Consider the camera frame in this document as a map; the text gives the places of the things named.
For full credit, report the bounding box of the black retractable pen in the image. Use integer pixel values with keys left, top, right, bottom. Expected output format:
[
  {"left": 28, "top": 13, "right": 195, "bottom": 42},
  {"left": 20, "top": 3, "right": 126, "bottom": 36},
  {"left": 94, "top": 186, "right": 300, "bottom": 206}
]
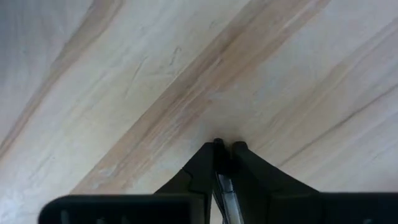
[{"left": 212, "top": 138, "right": 246, "bottom": 224}]

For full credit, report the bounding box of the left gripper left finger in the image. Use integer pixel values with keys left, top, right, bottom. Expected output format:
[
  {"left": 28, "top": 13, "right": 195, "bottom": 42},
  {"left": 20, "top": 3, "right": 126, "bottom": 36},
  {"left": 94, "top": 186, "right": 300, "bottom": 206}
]
[{"left": 154, "top": 140, "right": 219, "bottom": 195}]

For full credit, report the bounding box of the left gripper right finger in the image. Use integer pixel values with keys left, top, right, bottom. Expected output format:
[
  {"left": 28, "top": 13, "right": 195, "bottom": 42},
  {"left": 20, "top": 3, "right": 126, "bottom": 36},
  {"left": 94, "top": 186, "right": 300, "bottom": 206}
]
[{"left": 232, "top": 141, "right": 320, "bottom": 224}]

